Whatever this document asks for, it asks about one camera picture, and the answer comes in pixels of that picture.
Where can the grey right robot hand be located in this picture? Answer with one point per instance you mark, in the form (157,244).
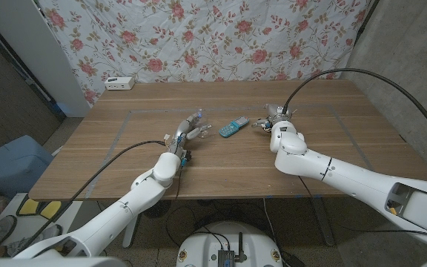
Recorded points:
(278,116)

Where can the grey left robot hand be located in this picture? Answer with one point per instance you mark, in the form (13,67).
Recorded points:
(182,130)

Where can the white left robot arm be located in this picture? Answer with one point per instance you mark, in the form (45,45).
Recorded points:
(117,219)

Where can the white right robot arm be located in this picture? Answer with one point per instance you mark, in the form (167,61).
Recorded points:
(347,178)

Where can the teal toy phone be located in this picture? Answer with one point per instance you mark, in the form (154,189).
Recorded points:
(234,127)

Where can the white power strip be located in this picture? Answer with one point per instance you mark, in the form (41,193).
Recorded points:
(119,83)

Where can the black round floor fan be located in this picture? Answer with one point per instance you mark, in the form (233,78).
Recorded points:
(159,211)

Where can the floral backdrop cloth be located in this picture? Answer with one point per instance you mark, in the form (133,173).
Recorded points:
(198,37)

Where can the white table leg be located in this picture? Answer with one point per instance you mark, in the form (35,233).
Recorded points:
(130,233)

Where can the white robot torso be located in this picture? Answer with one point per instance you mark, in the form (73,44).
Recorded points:
(206,244)

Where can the grey table leg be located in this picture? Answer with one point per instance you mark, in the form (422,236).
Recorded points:
(322,226)

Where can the black backdrop stand pole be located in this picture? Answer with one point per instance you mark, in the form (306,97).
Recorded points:
(367,18)

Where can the yellow black floor pad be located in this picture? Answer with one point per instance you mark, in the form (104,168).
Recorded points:
(28,206)
(50,210)

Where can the white partition board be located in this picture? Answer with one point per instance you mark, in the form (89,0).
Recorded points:
(32,44)

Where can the blue storage bin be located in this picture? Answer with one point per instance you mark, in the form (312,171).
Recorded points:
(9,163)

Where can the grey sneaker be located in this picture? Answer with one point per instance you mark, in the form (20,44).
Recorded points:
(24,243)
(0,229)

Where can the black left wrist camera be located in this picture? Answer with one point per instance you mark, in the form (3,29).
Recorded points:
(185,158)

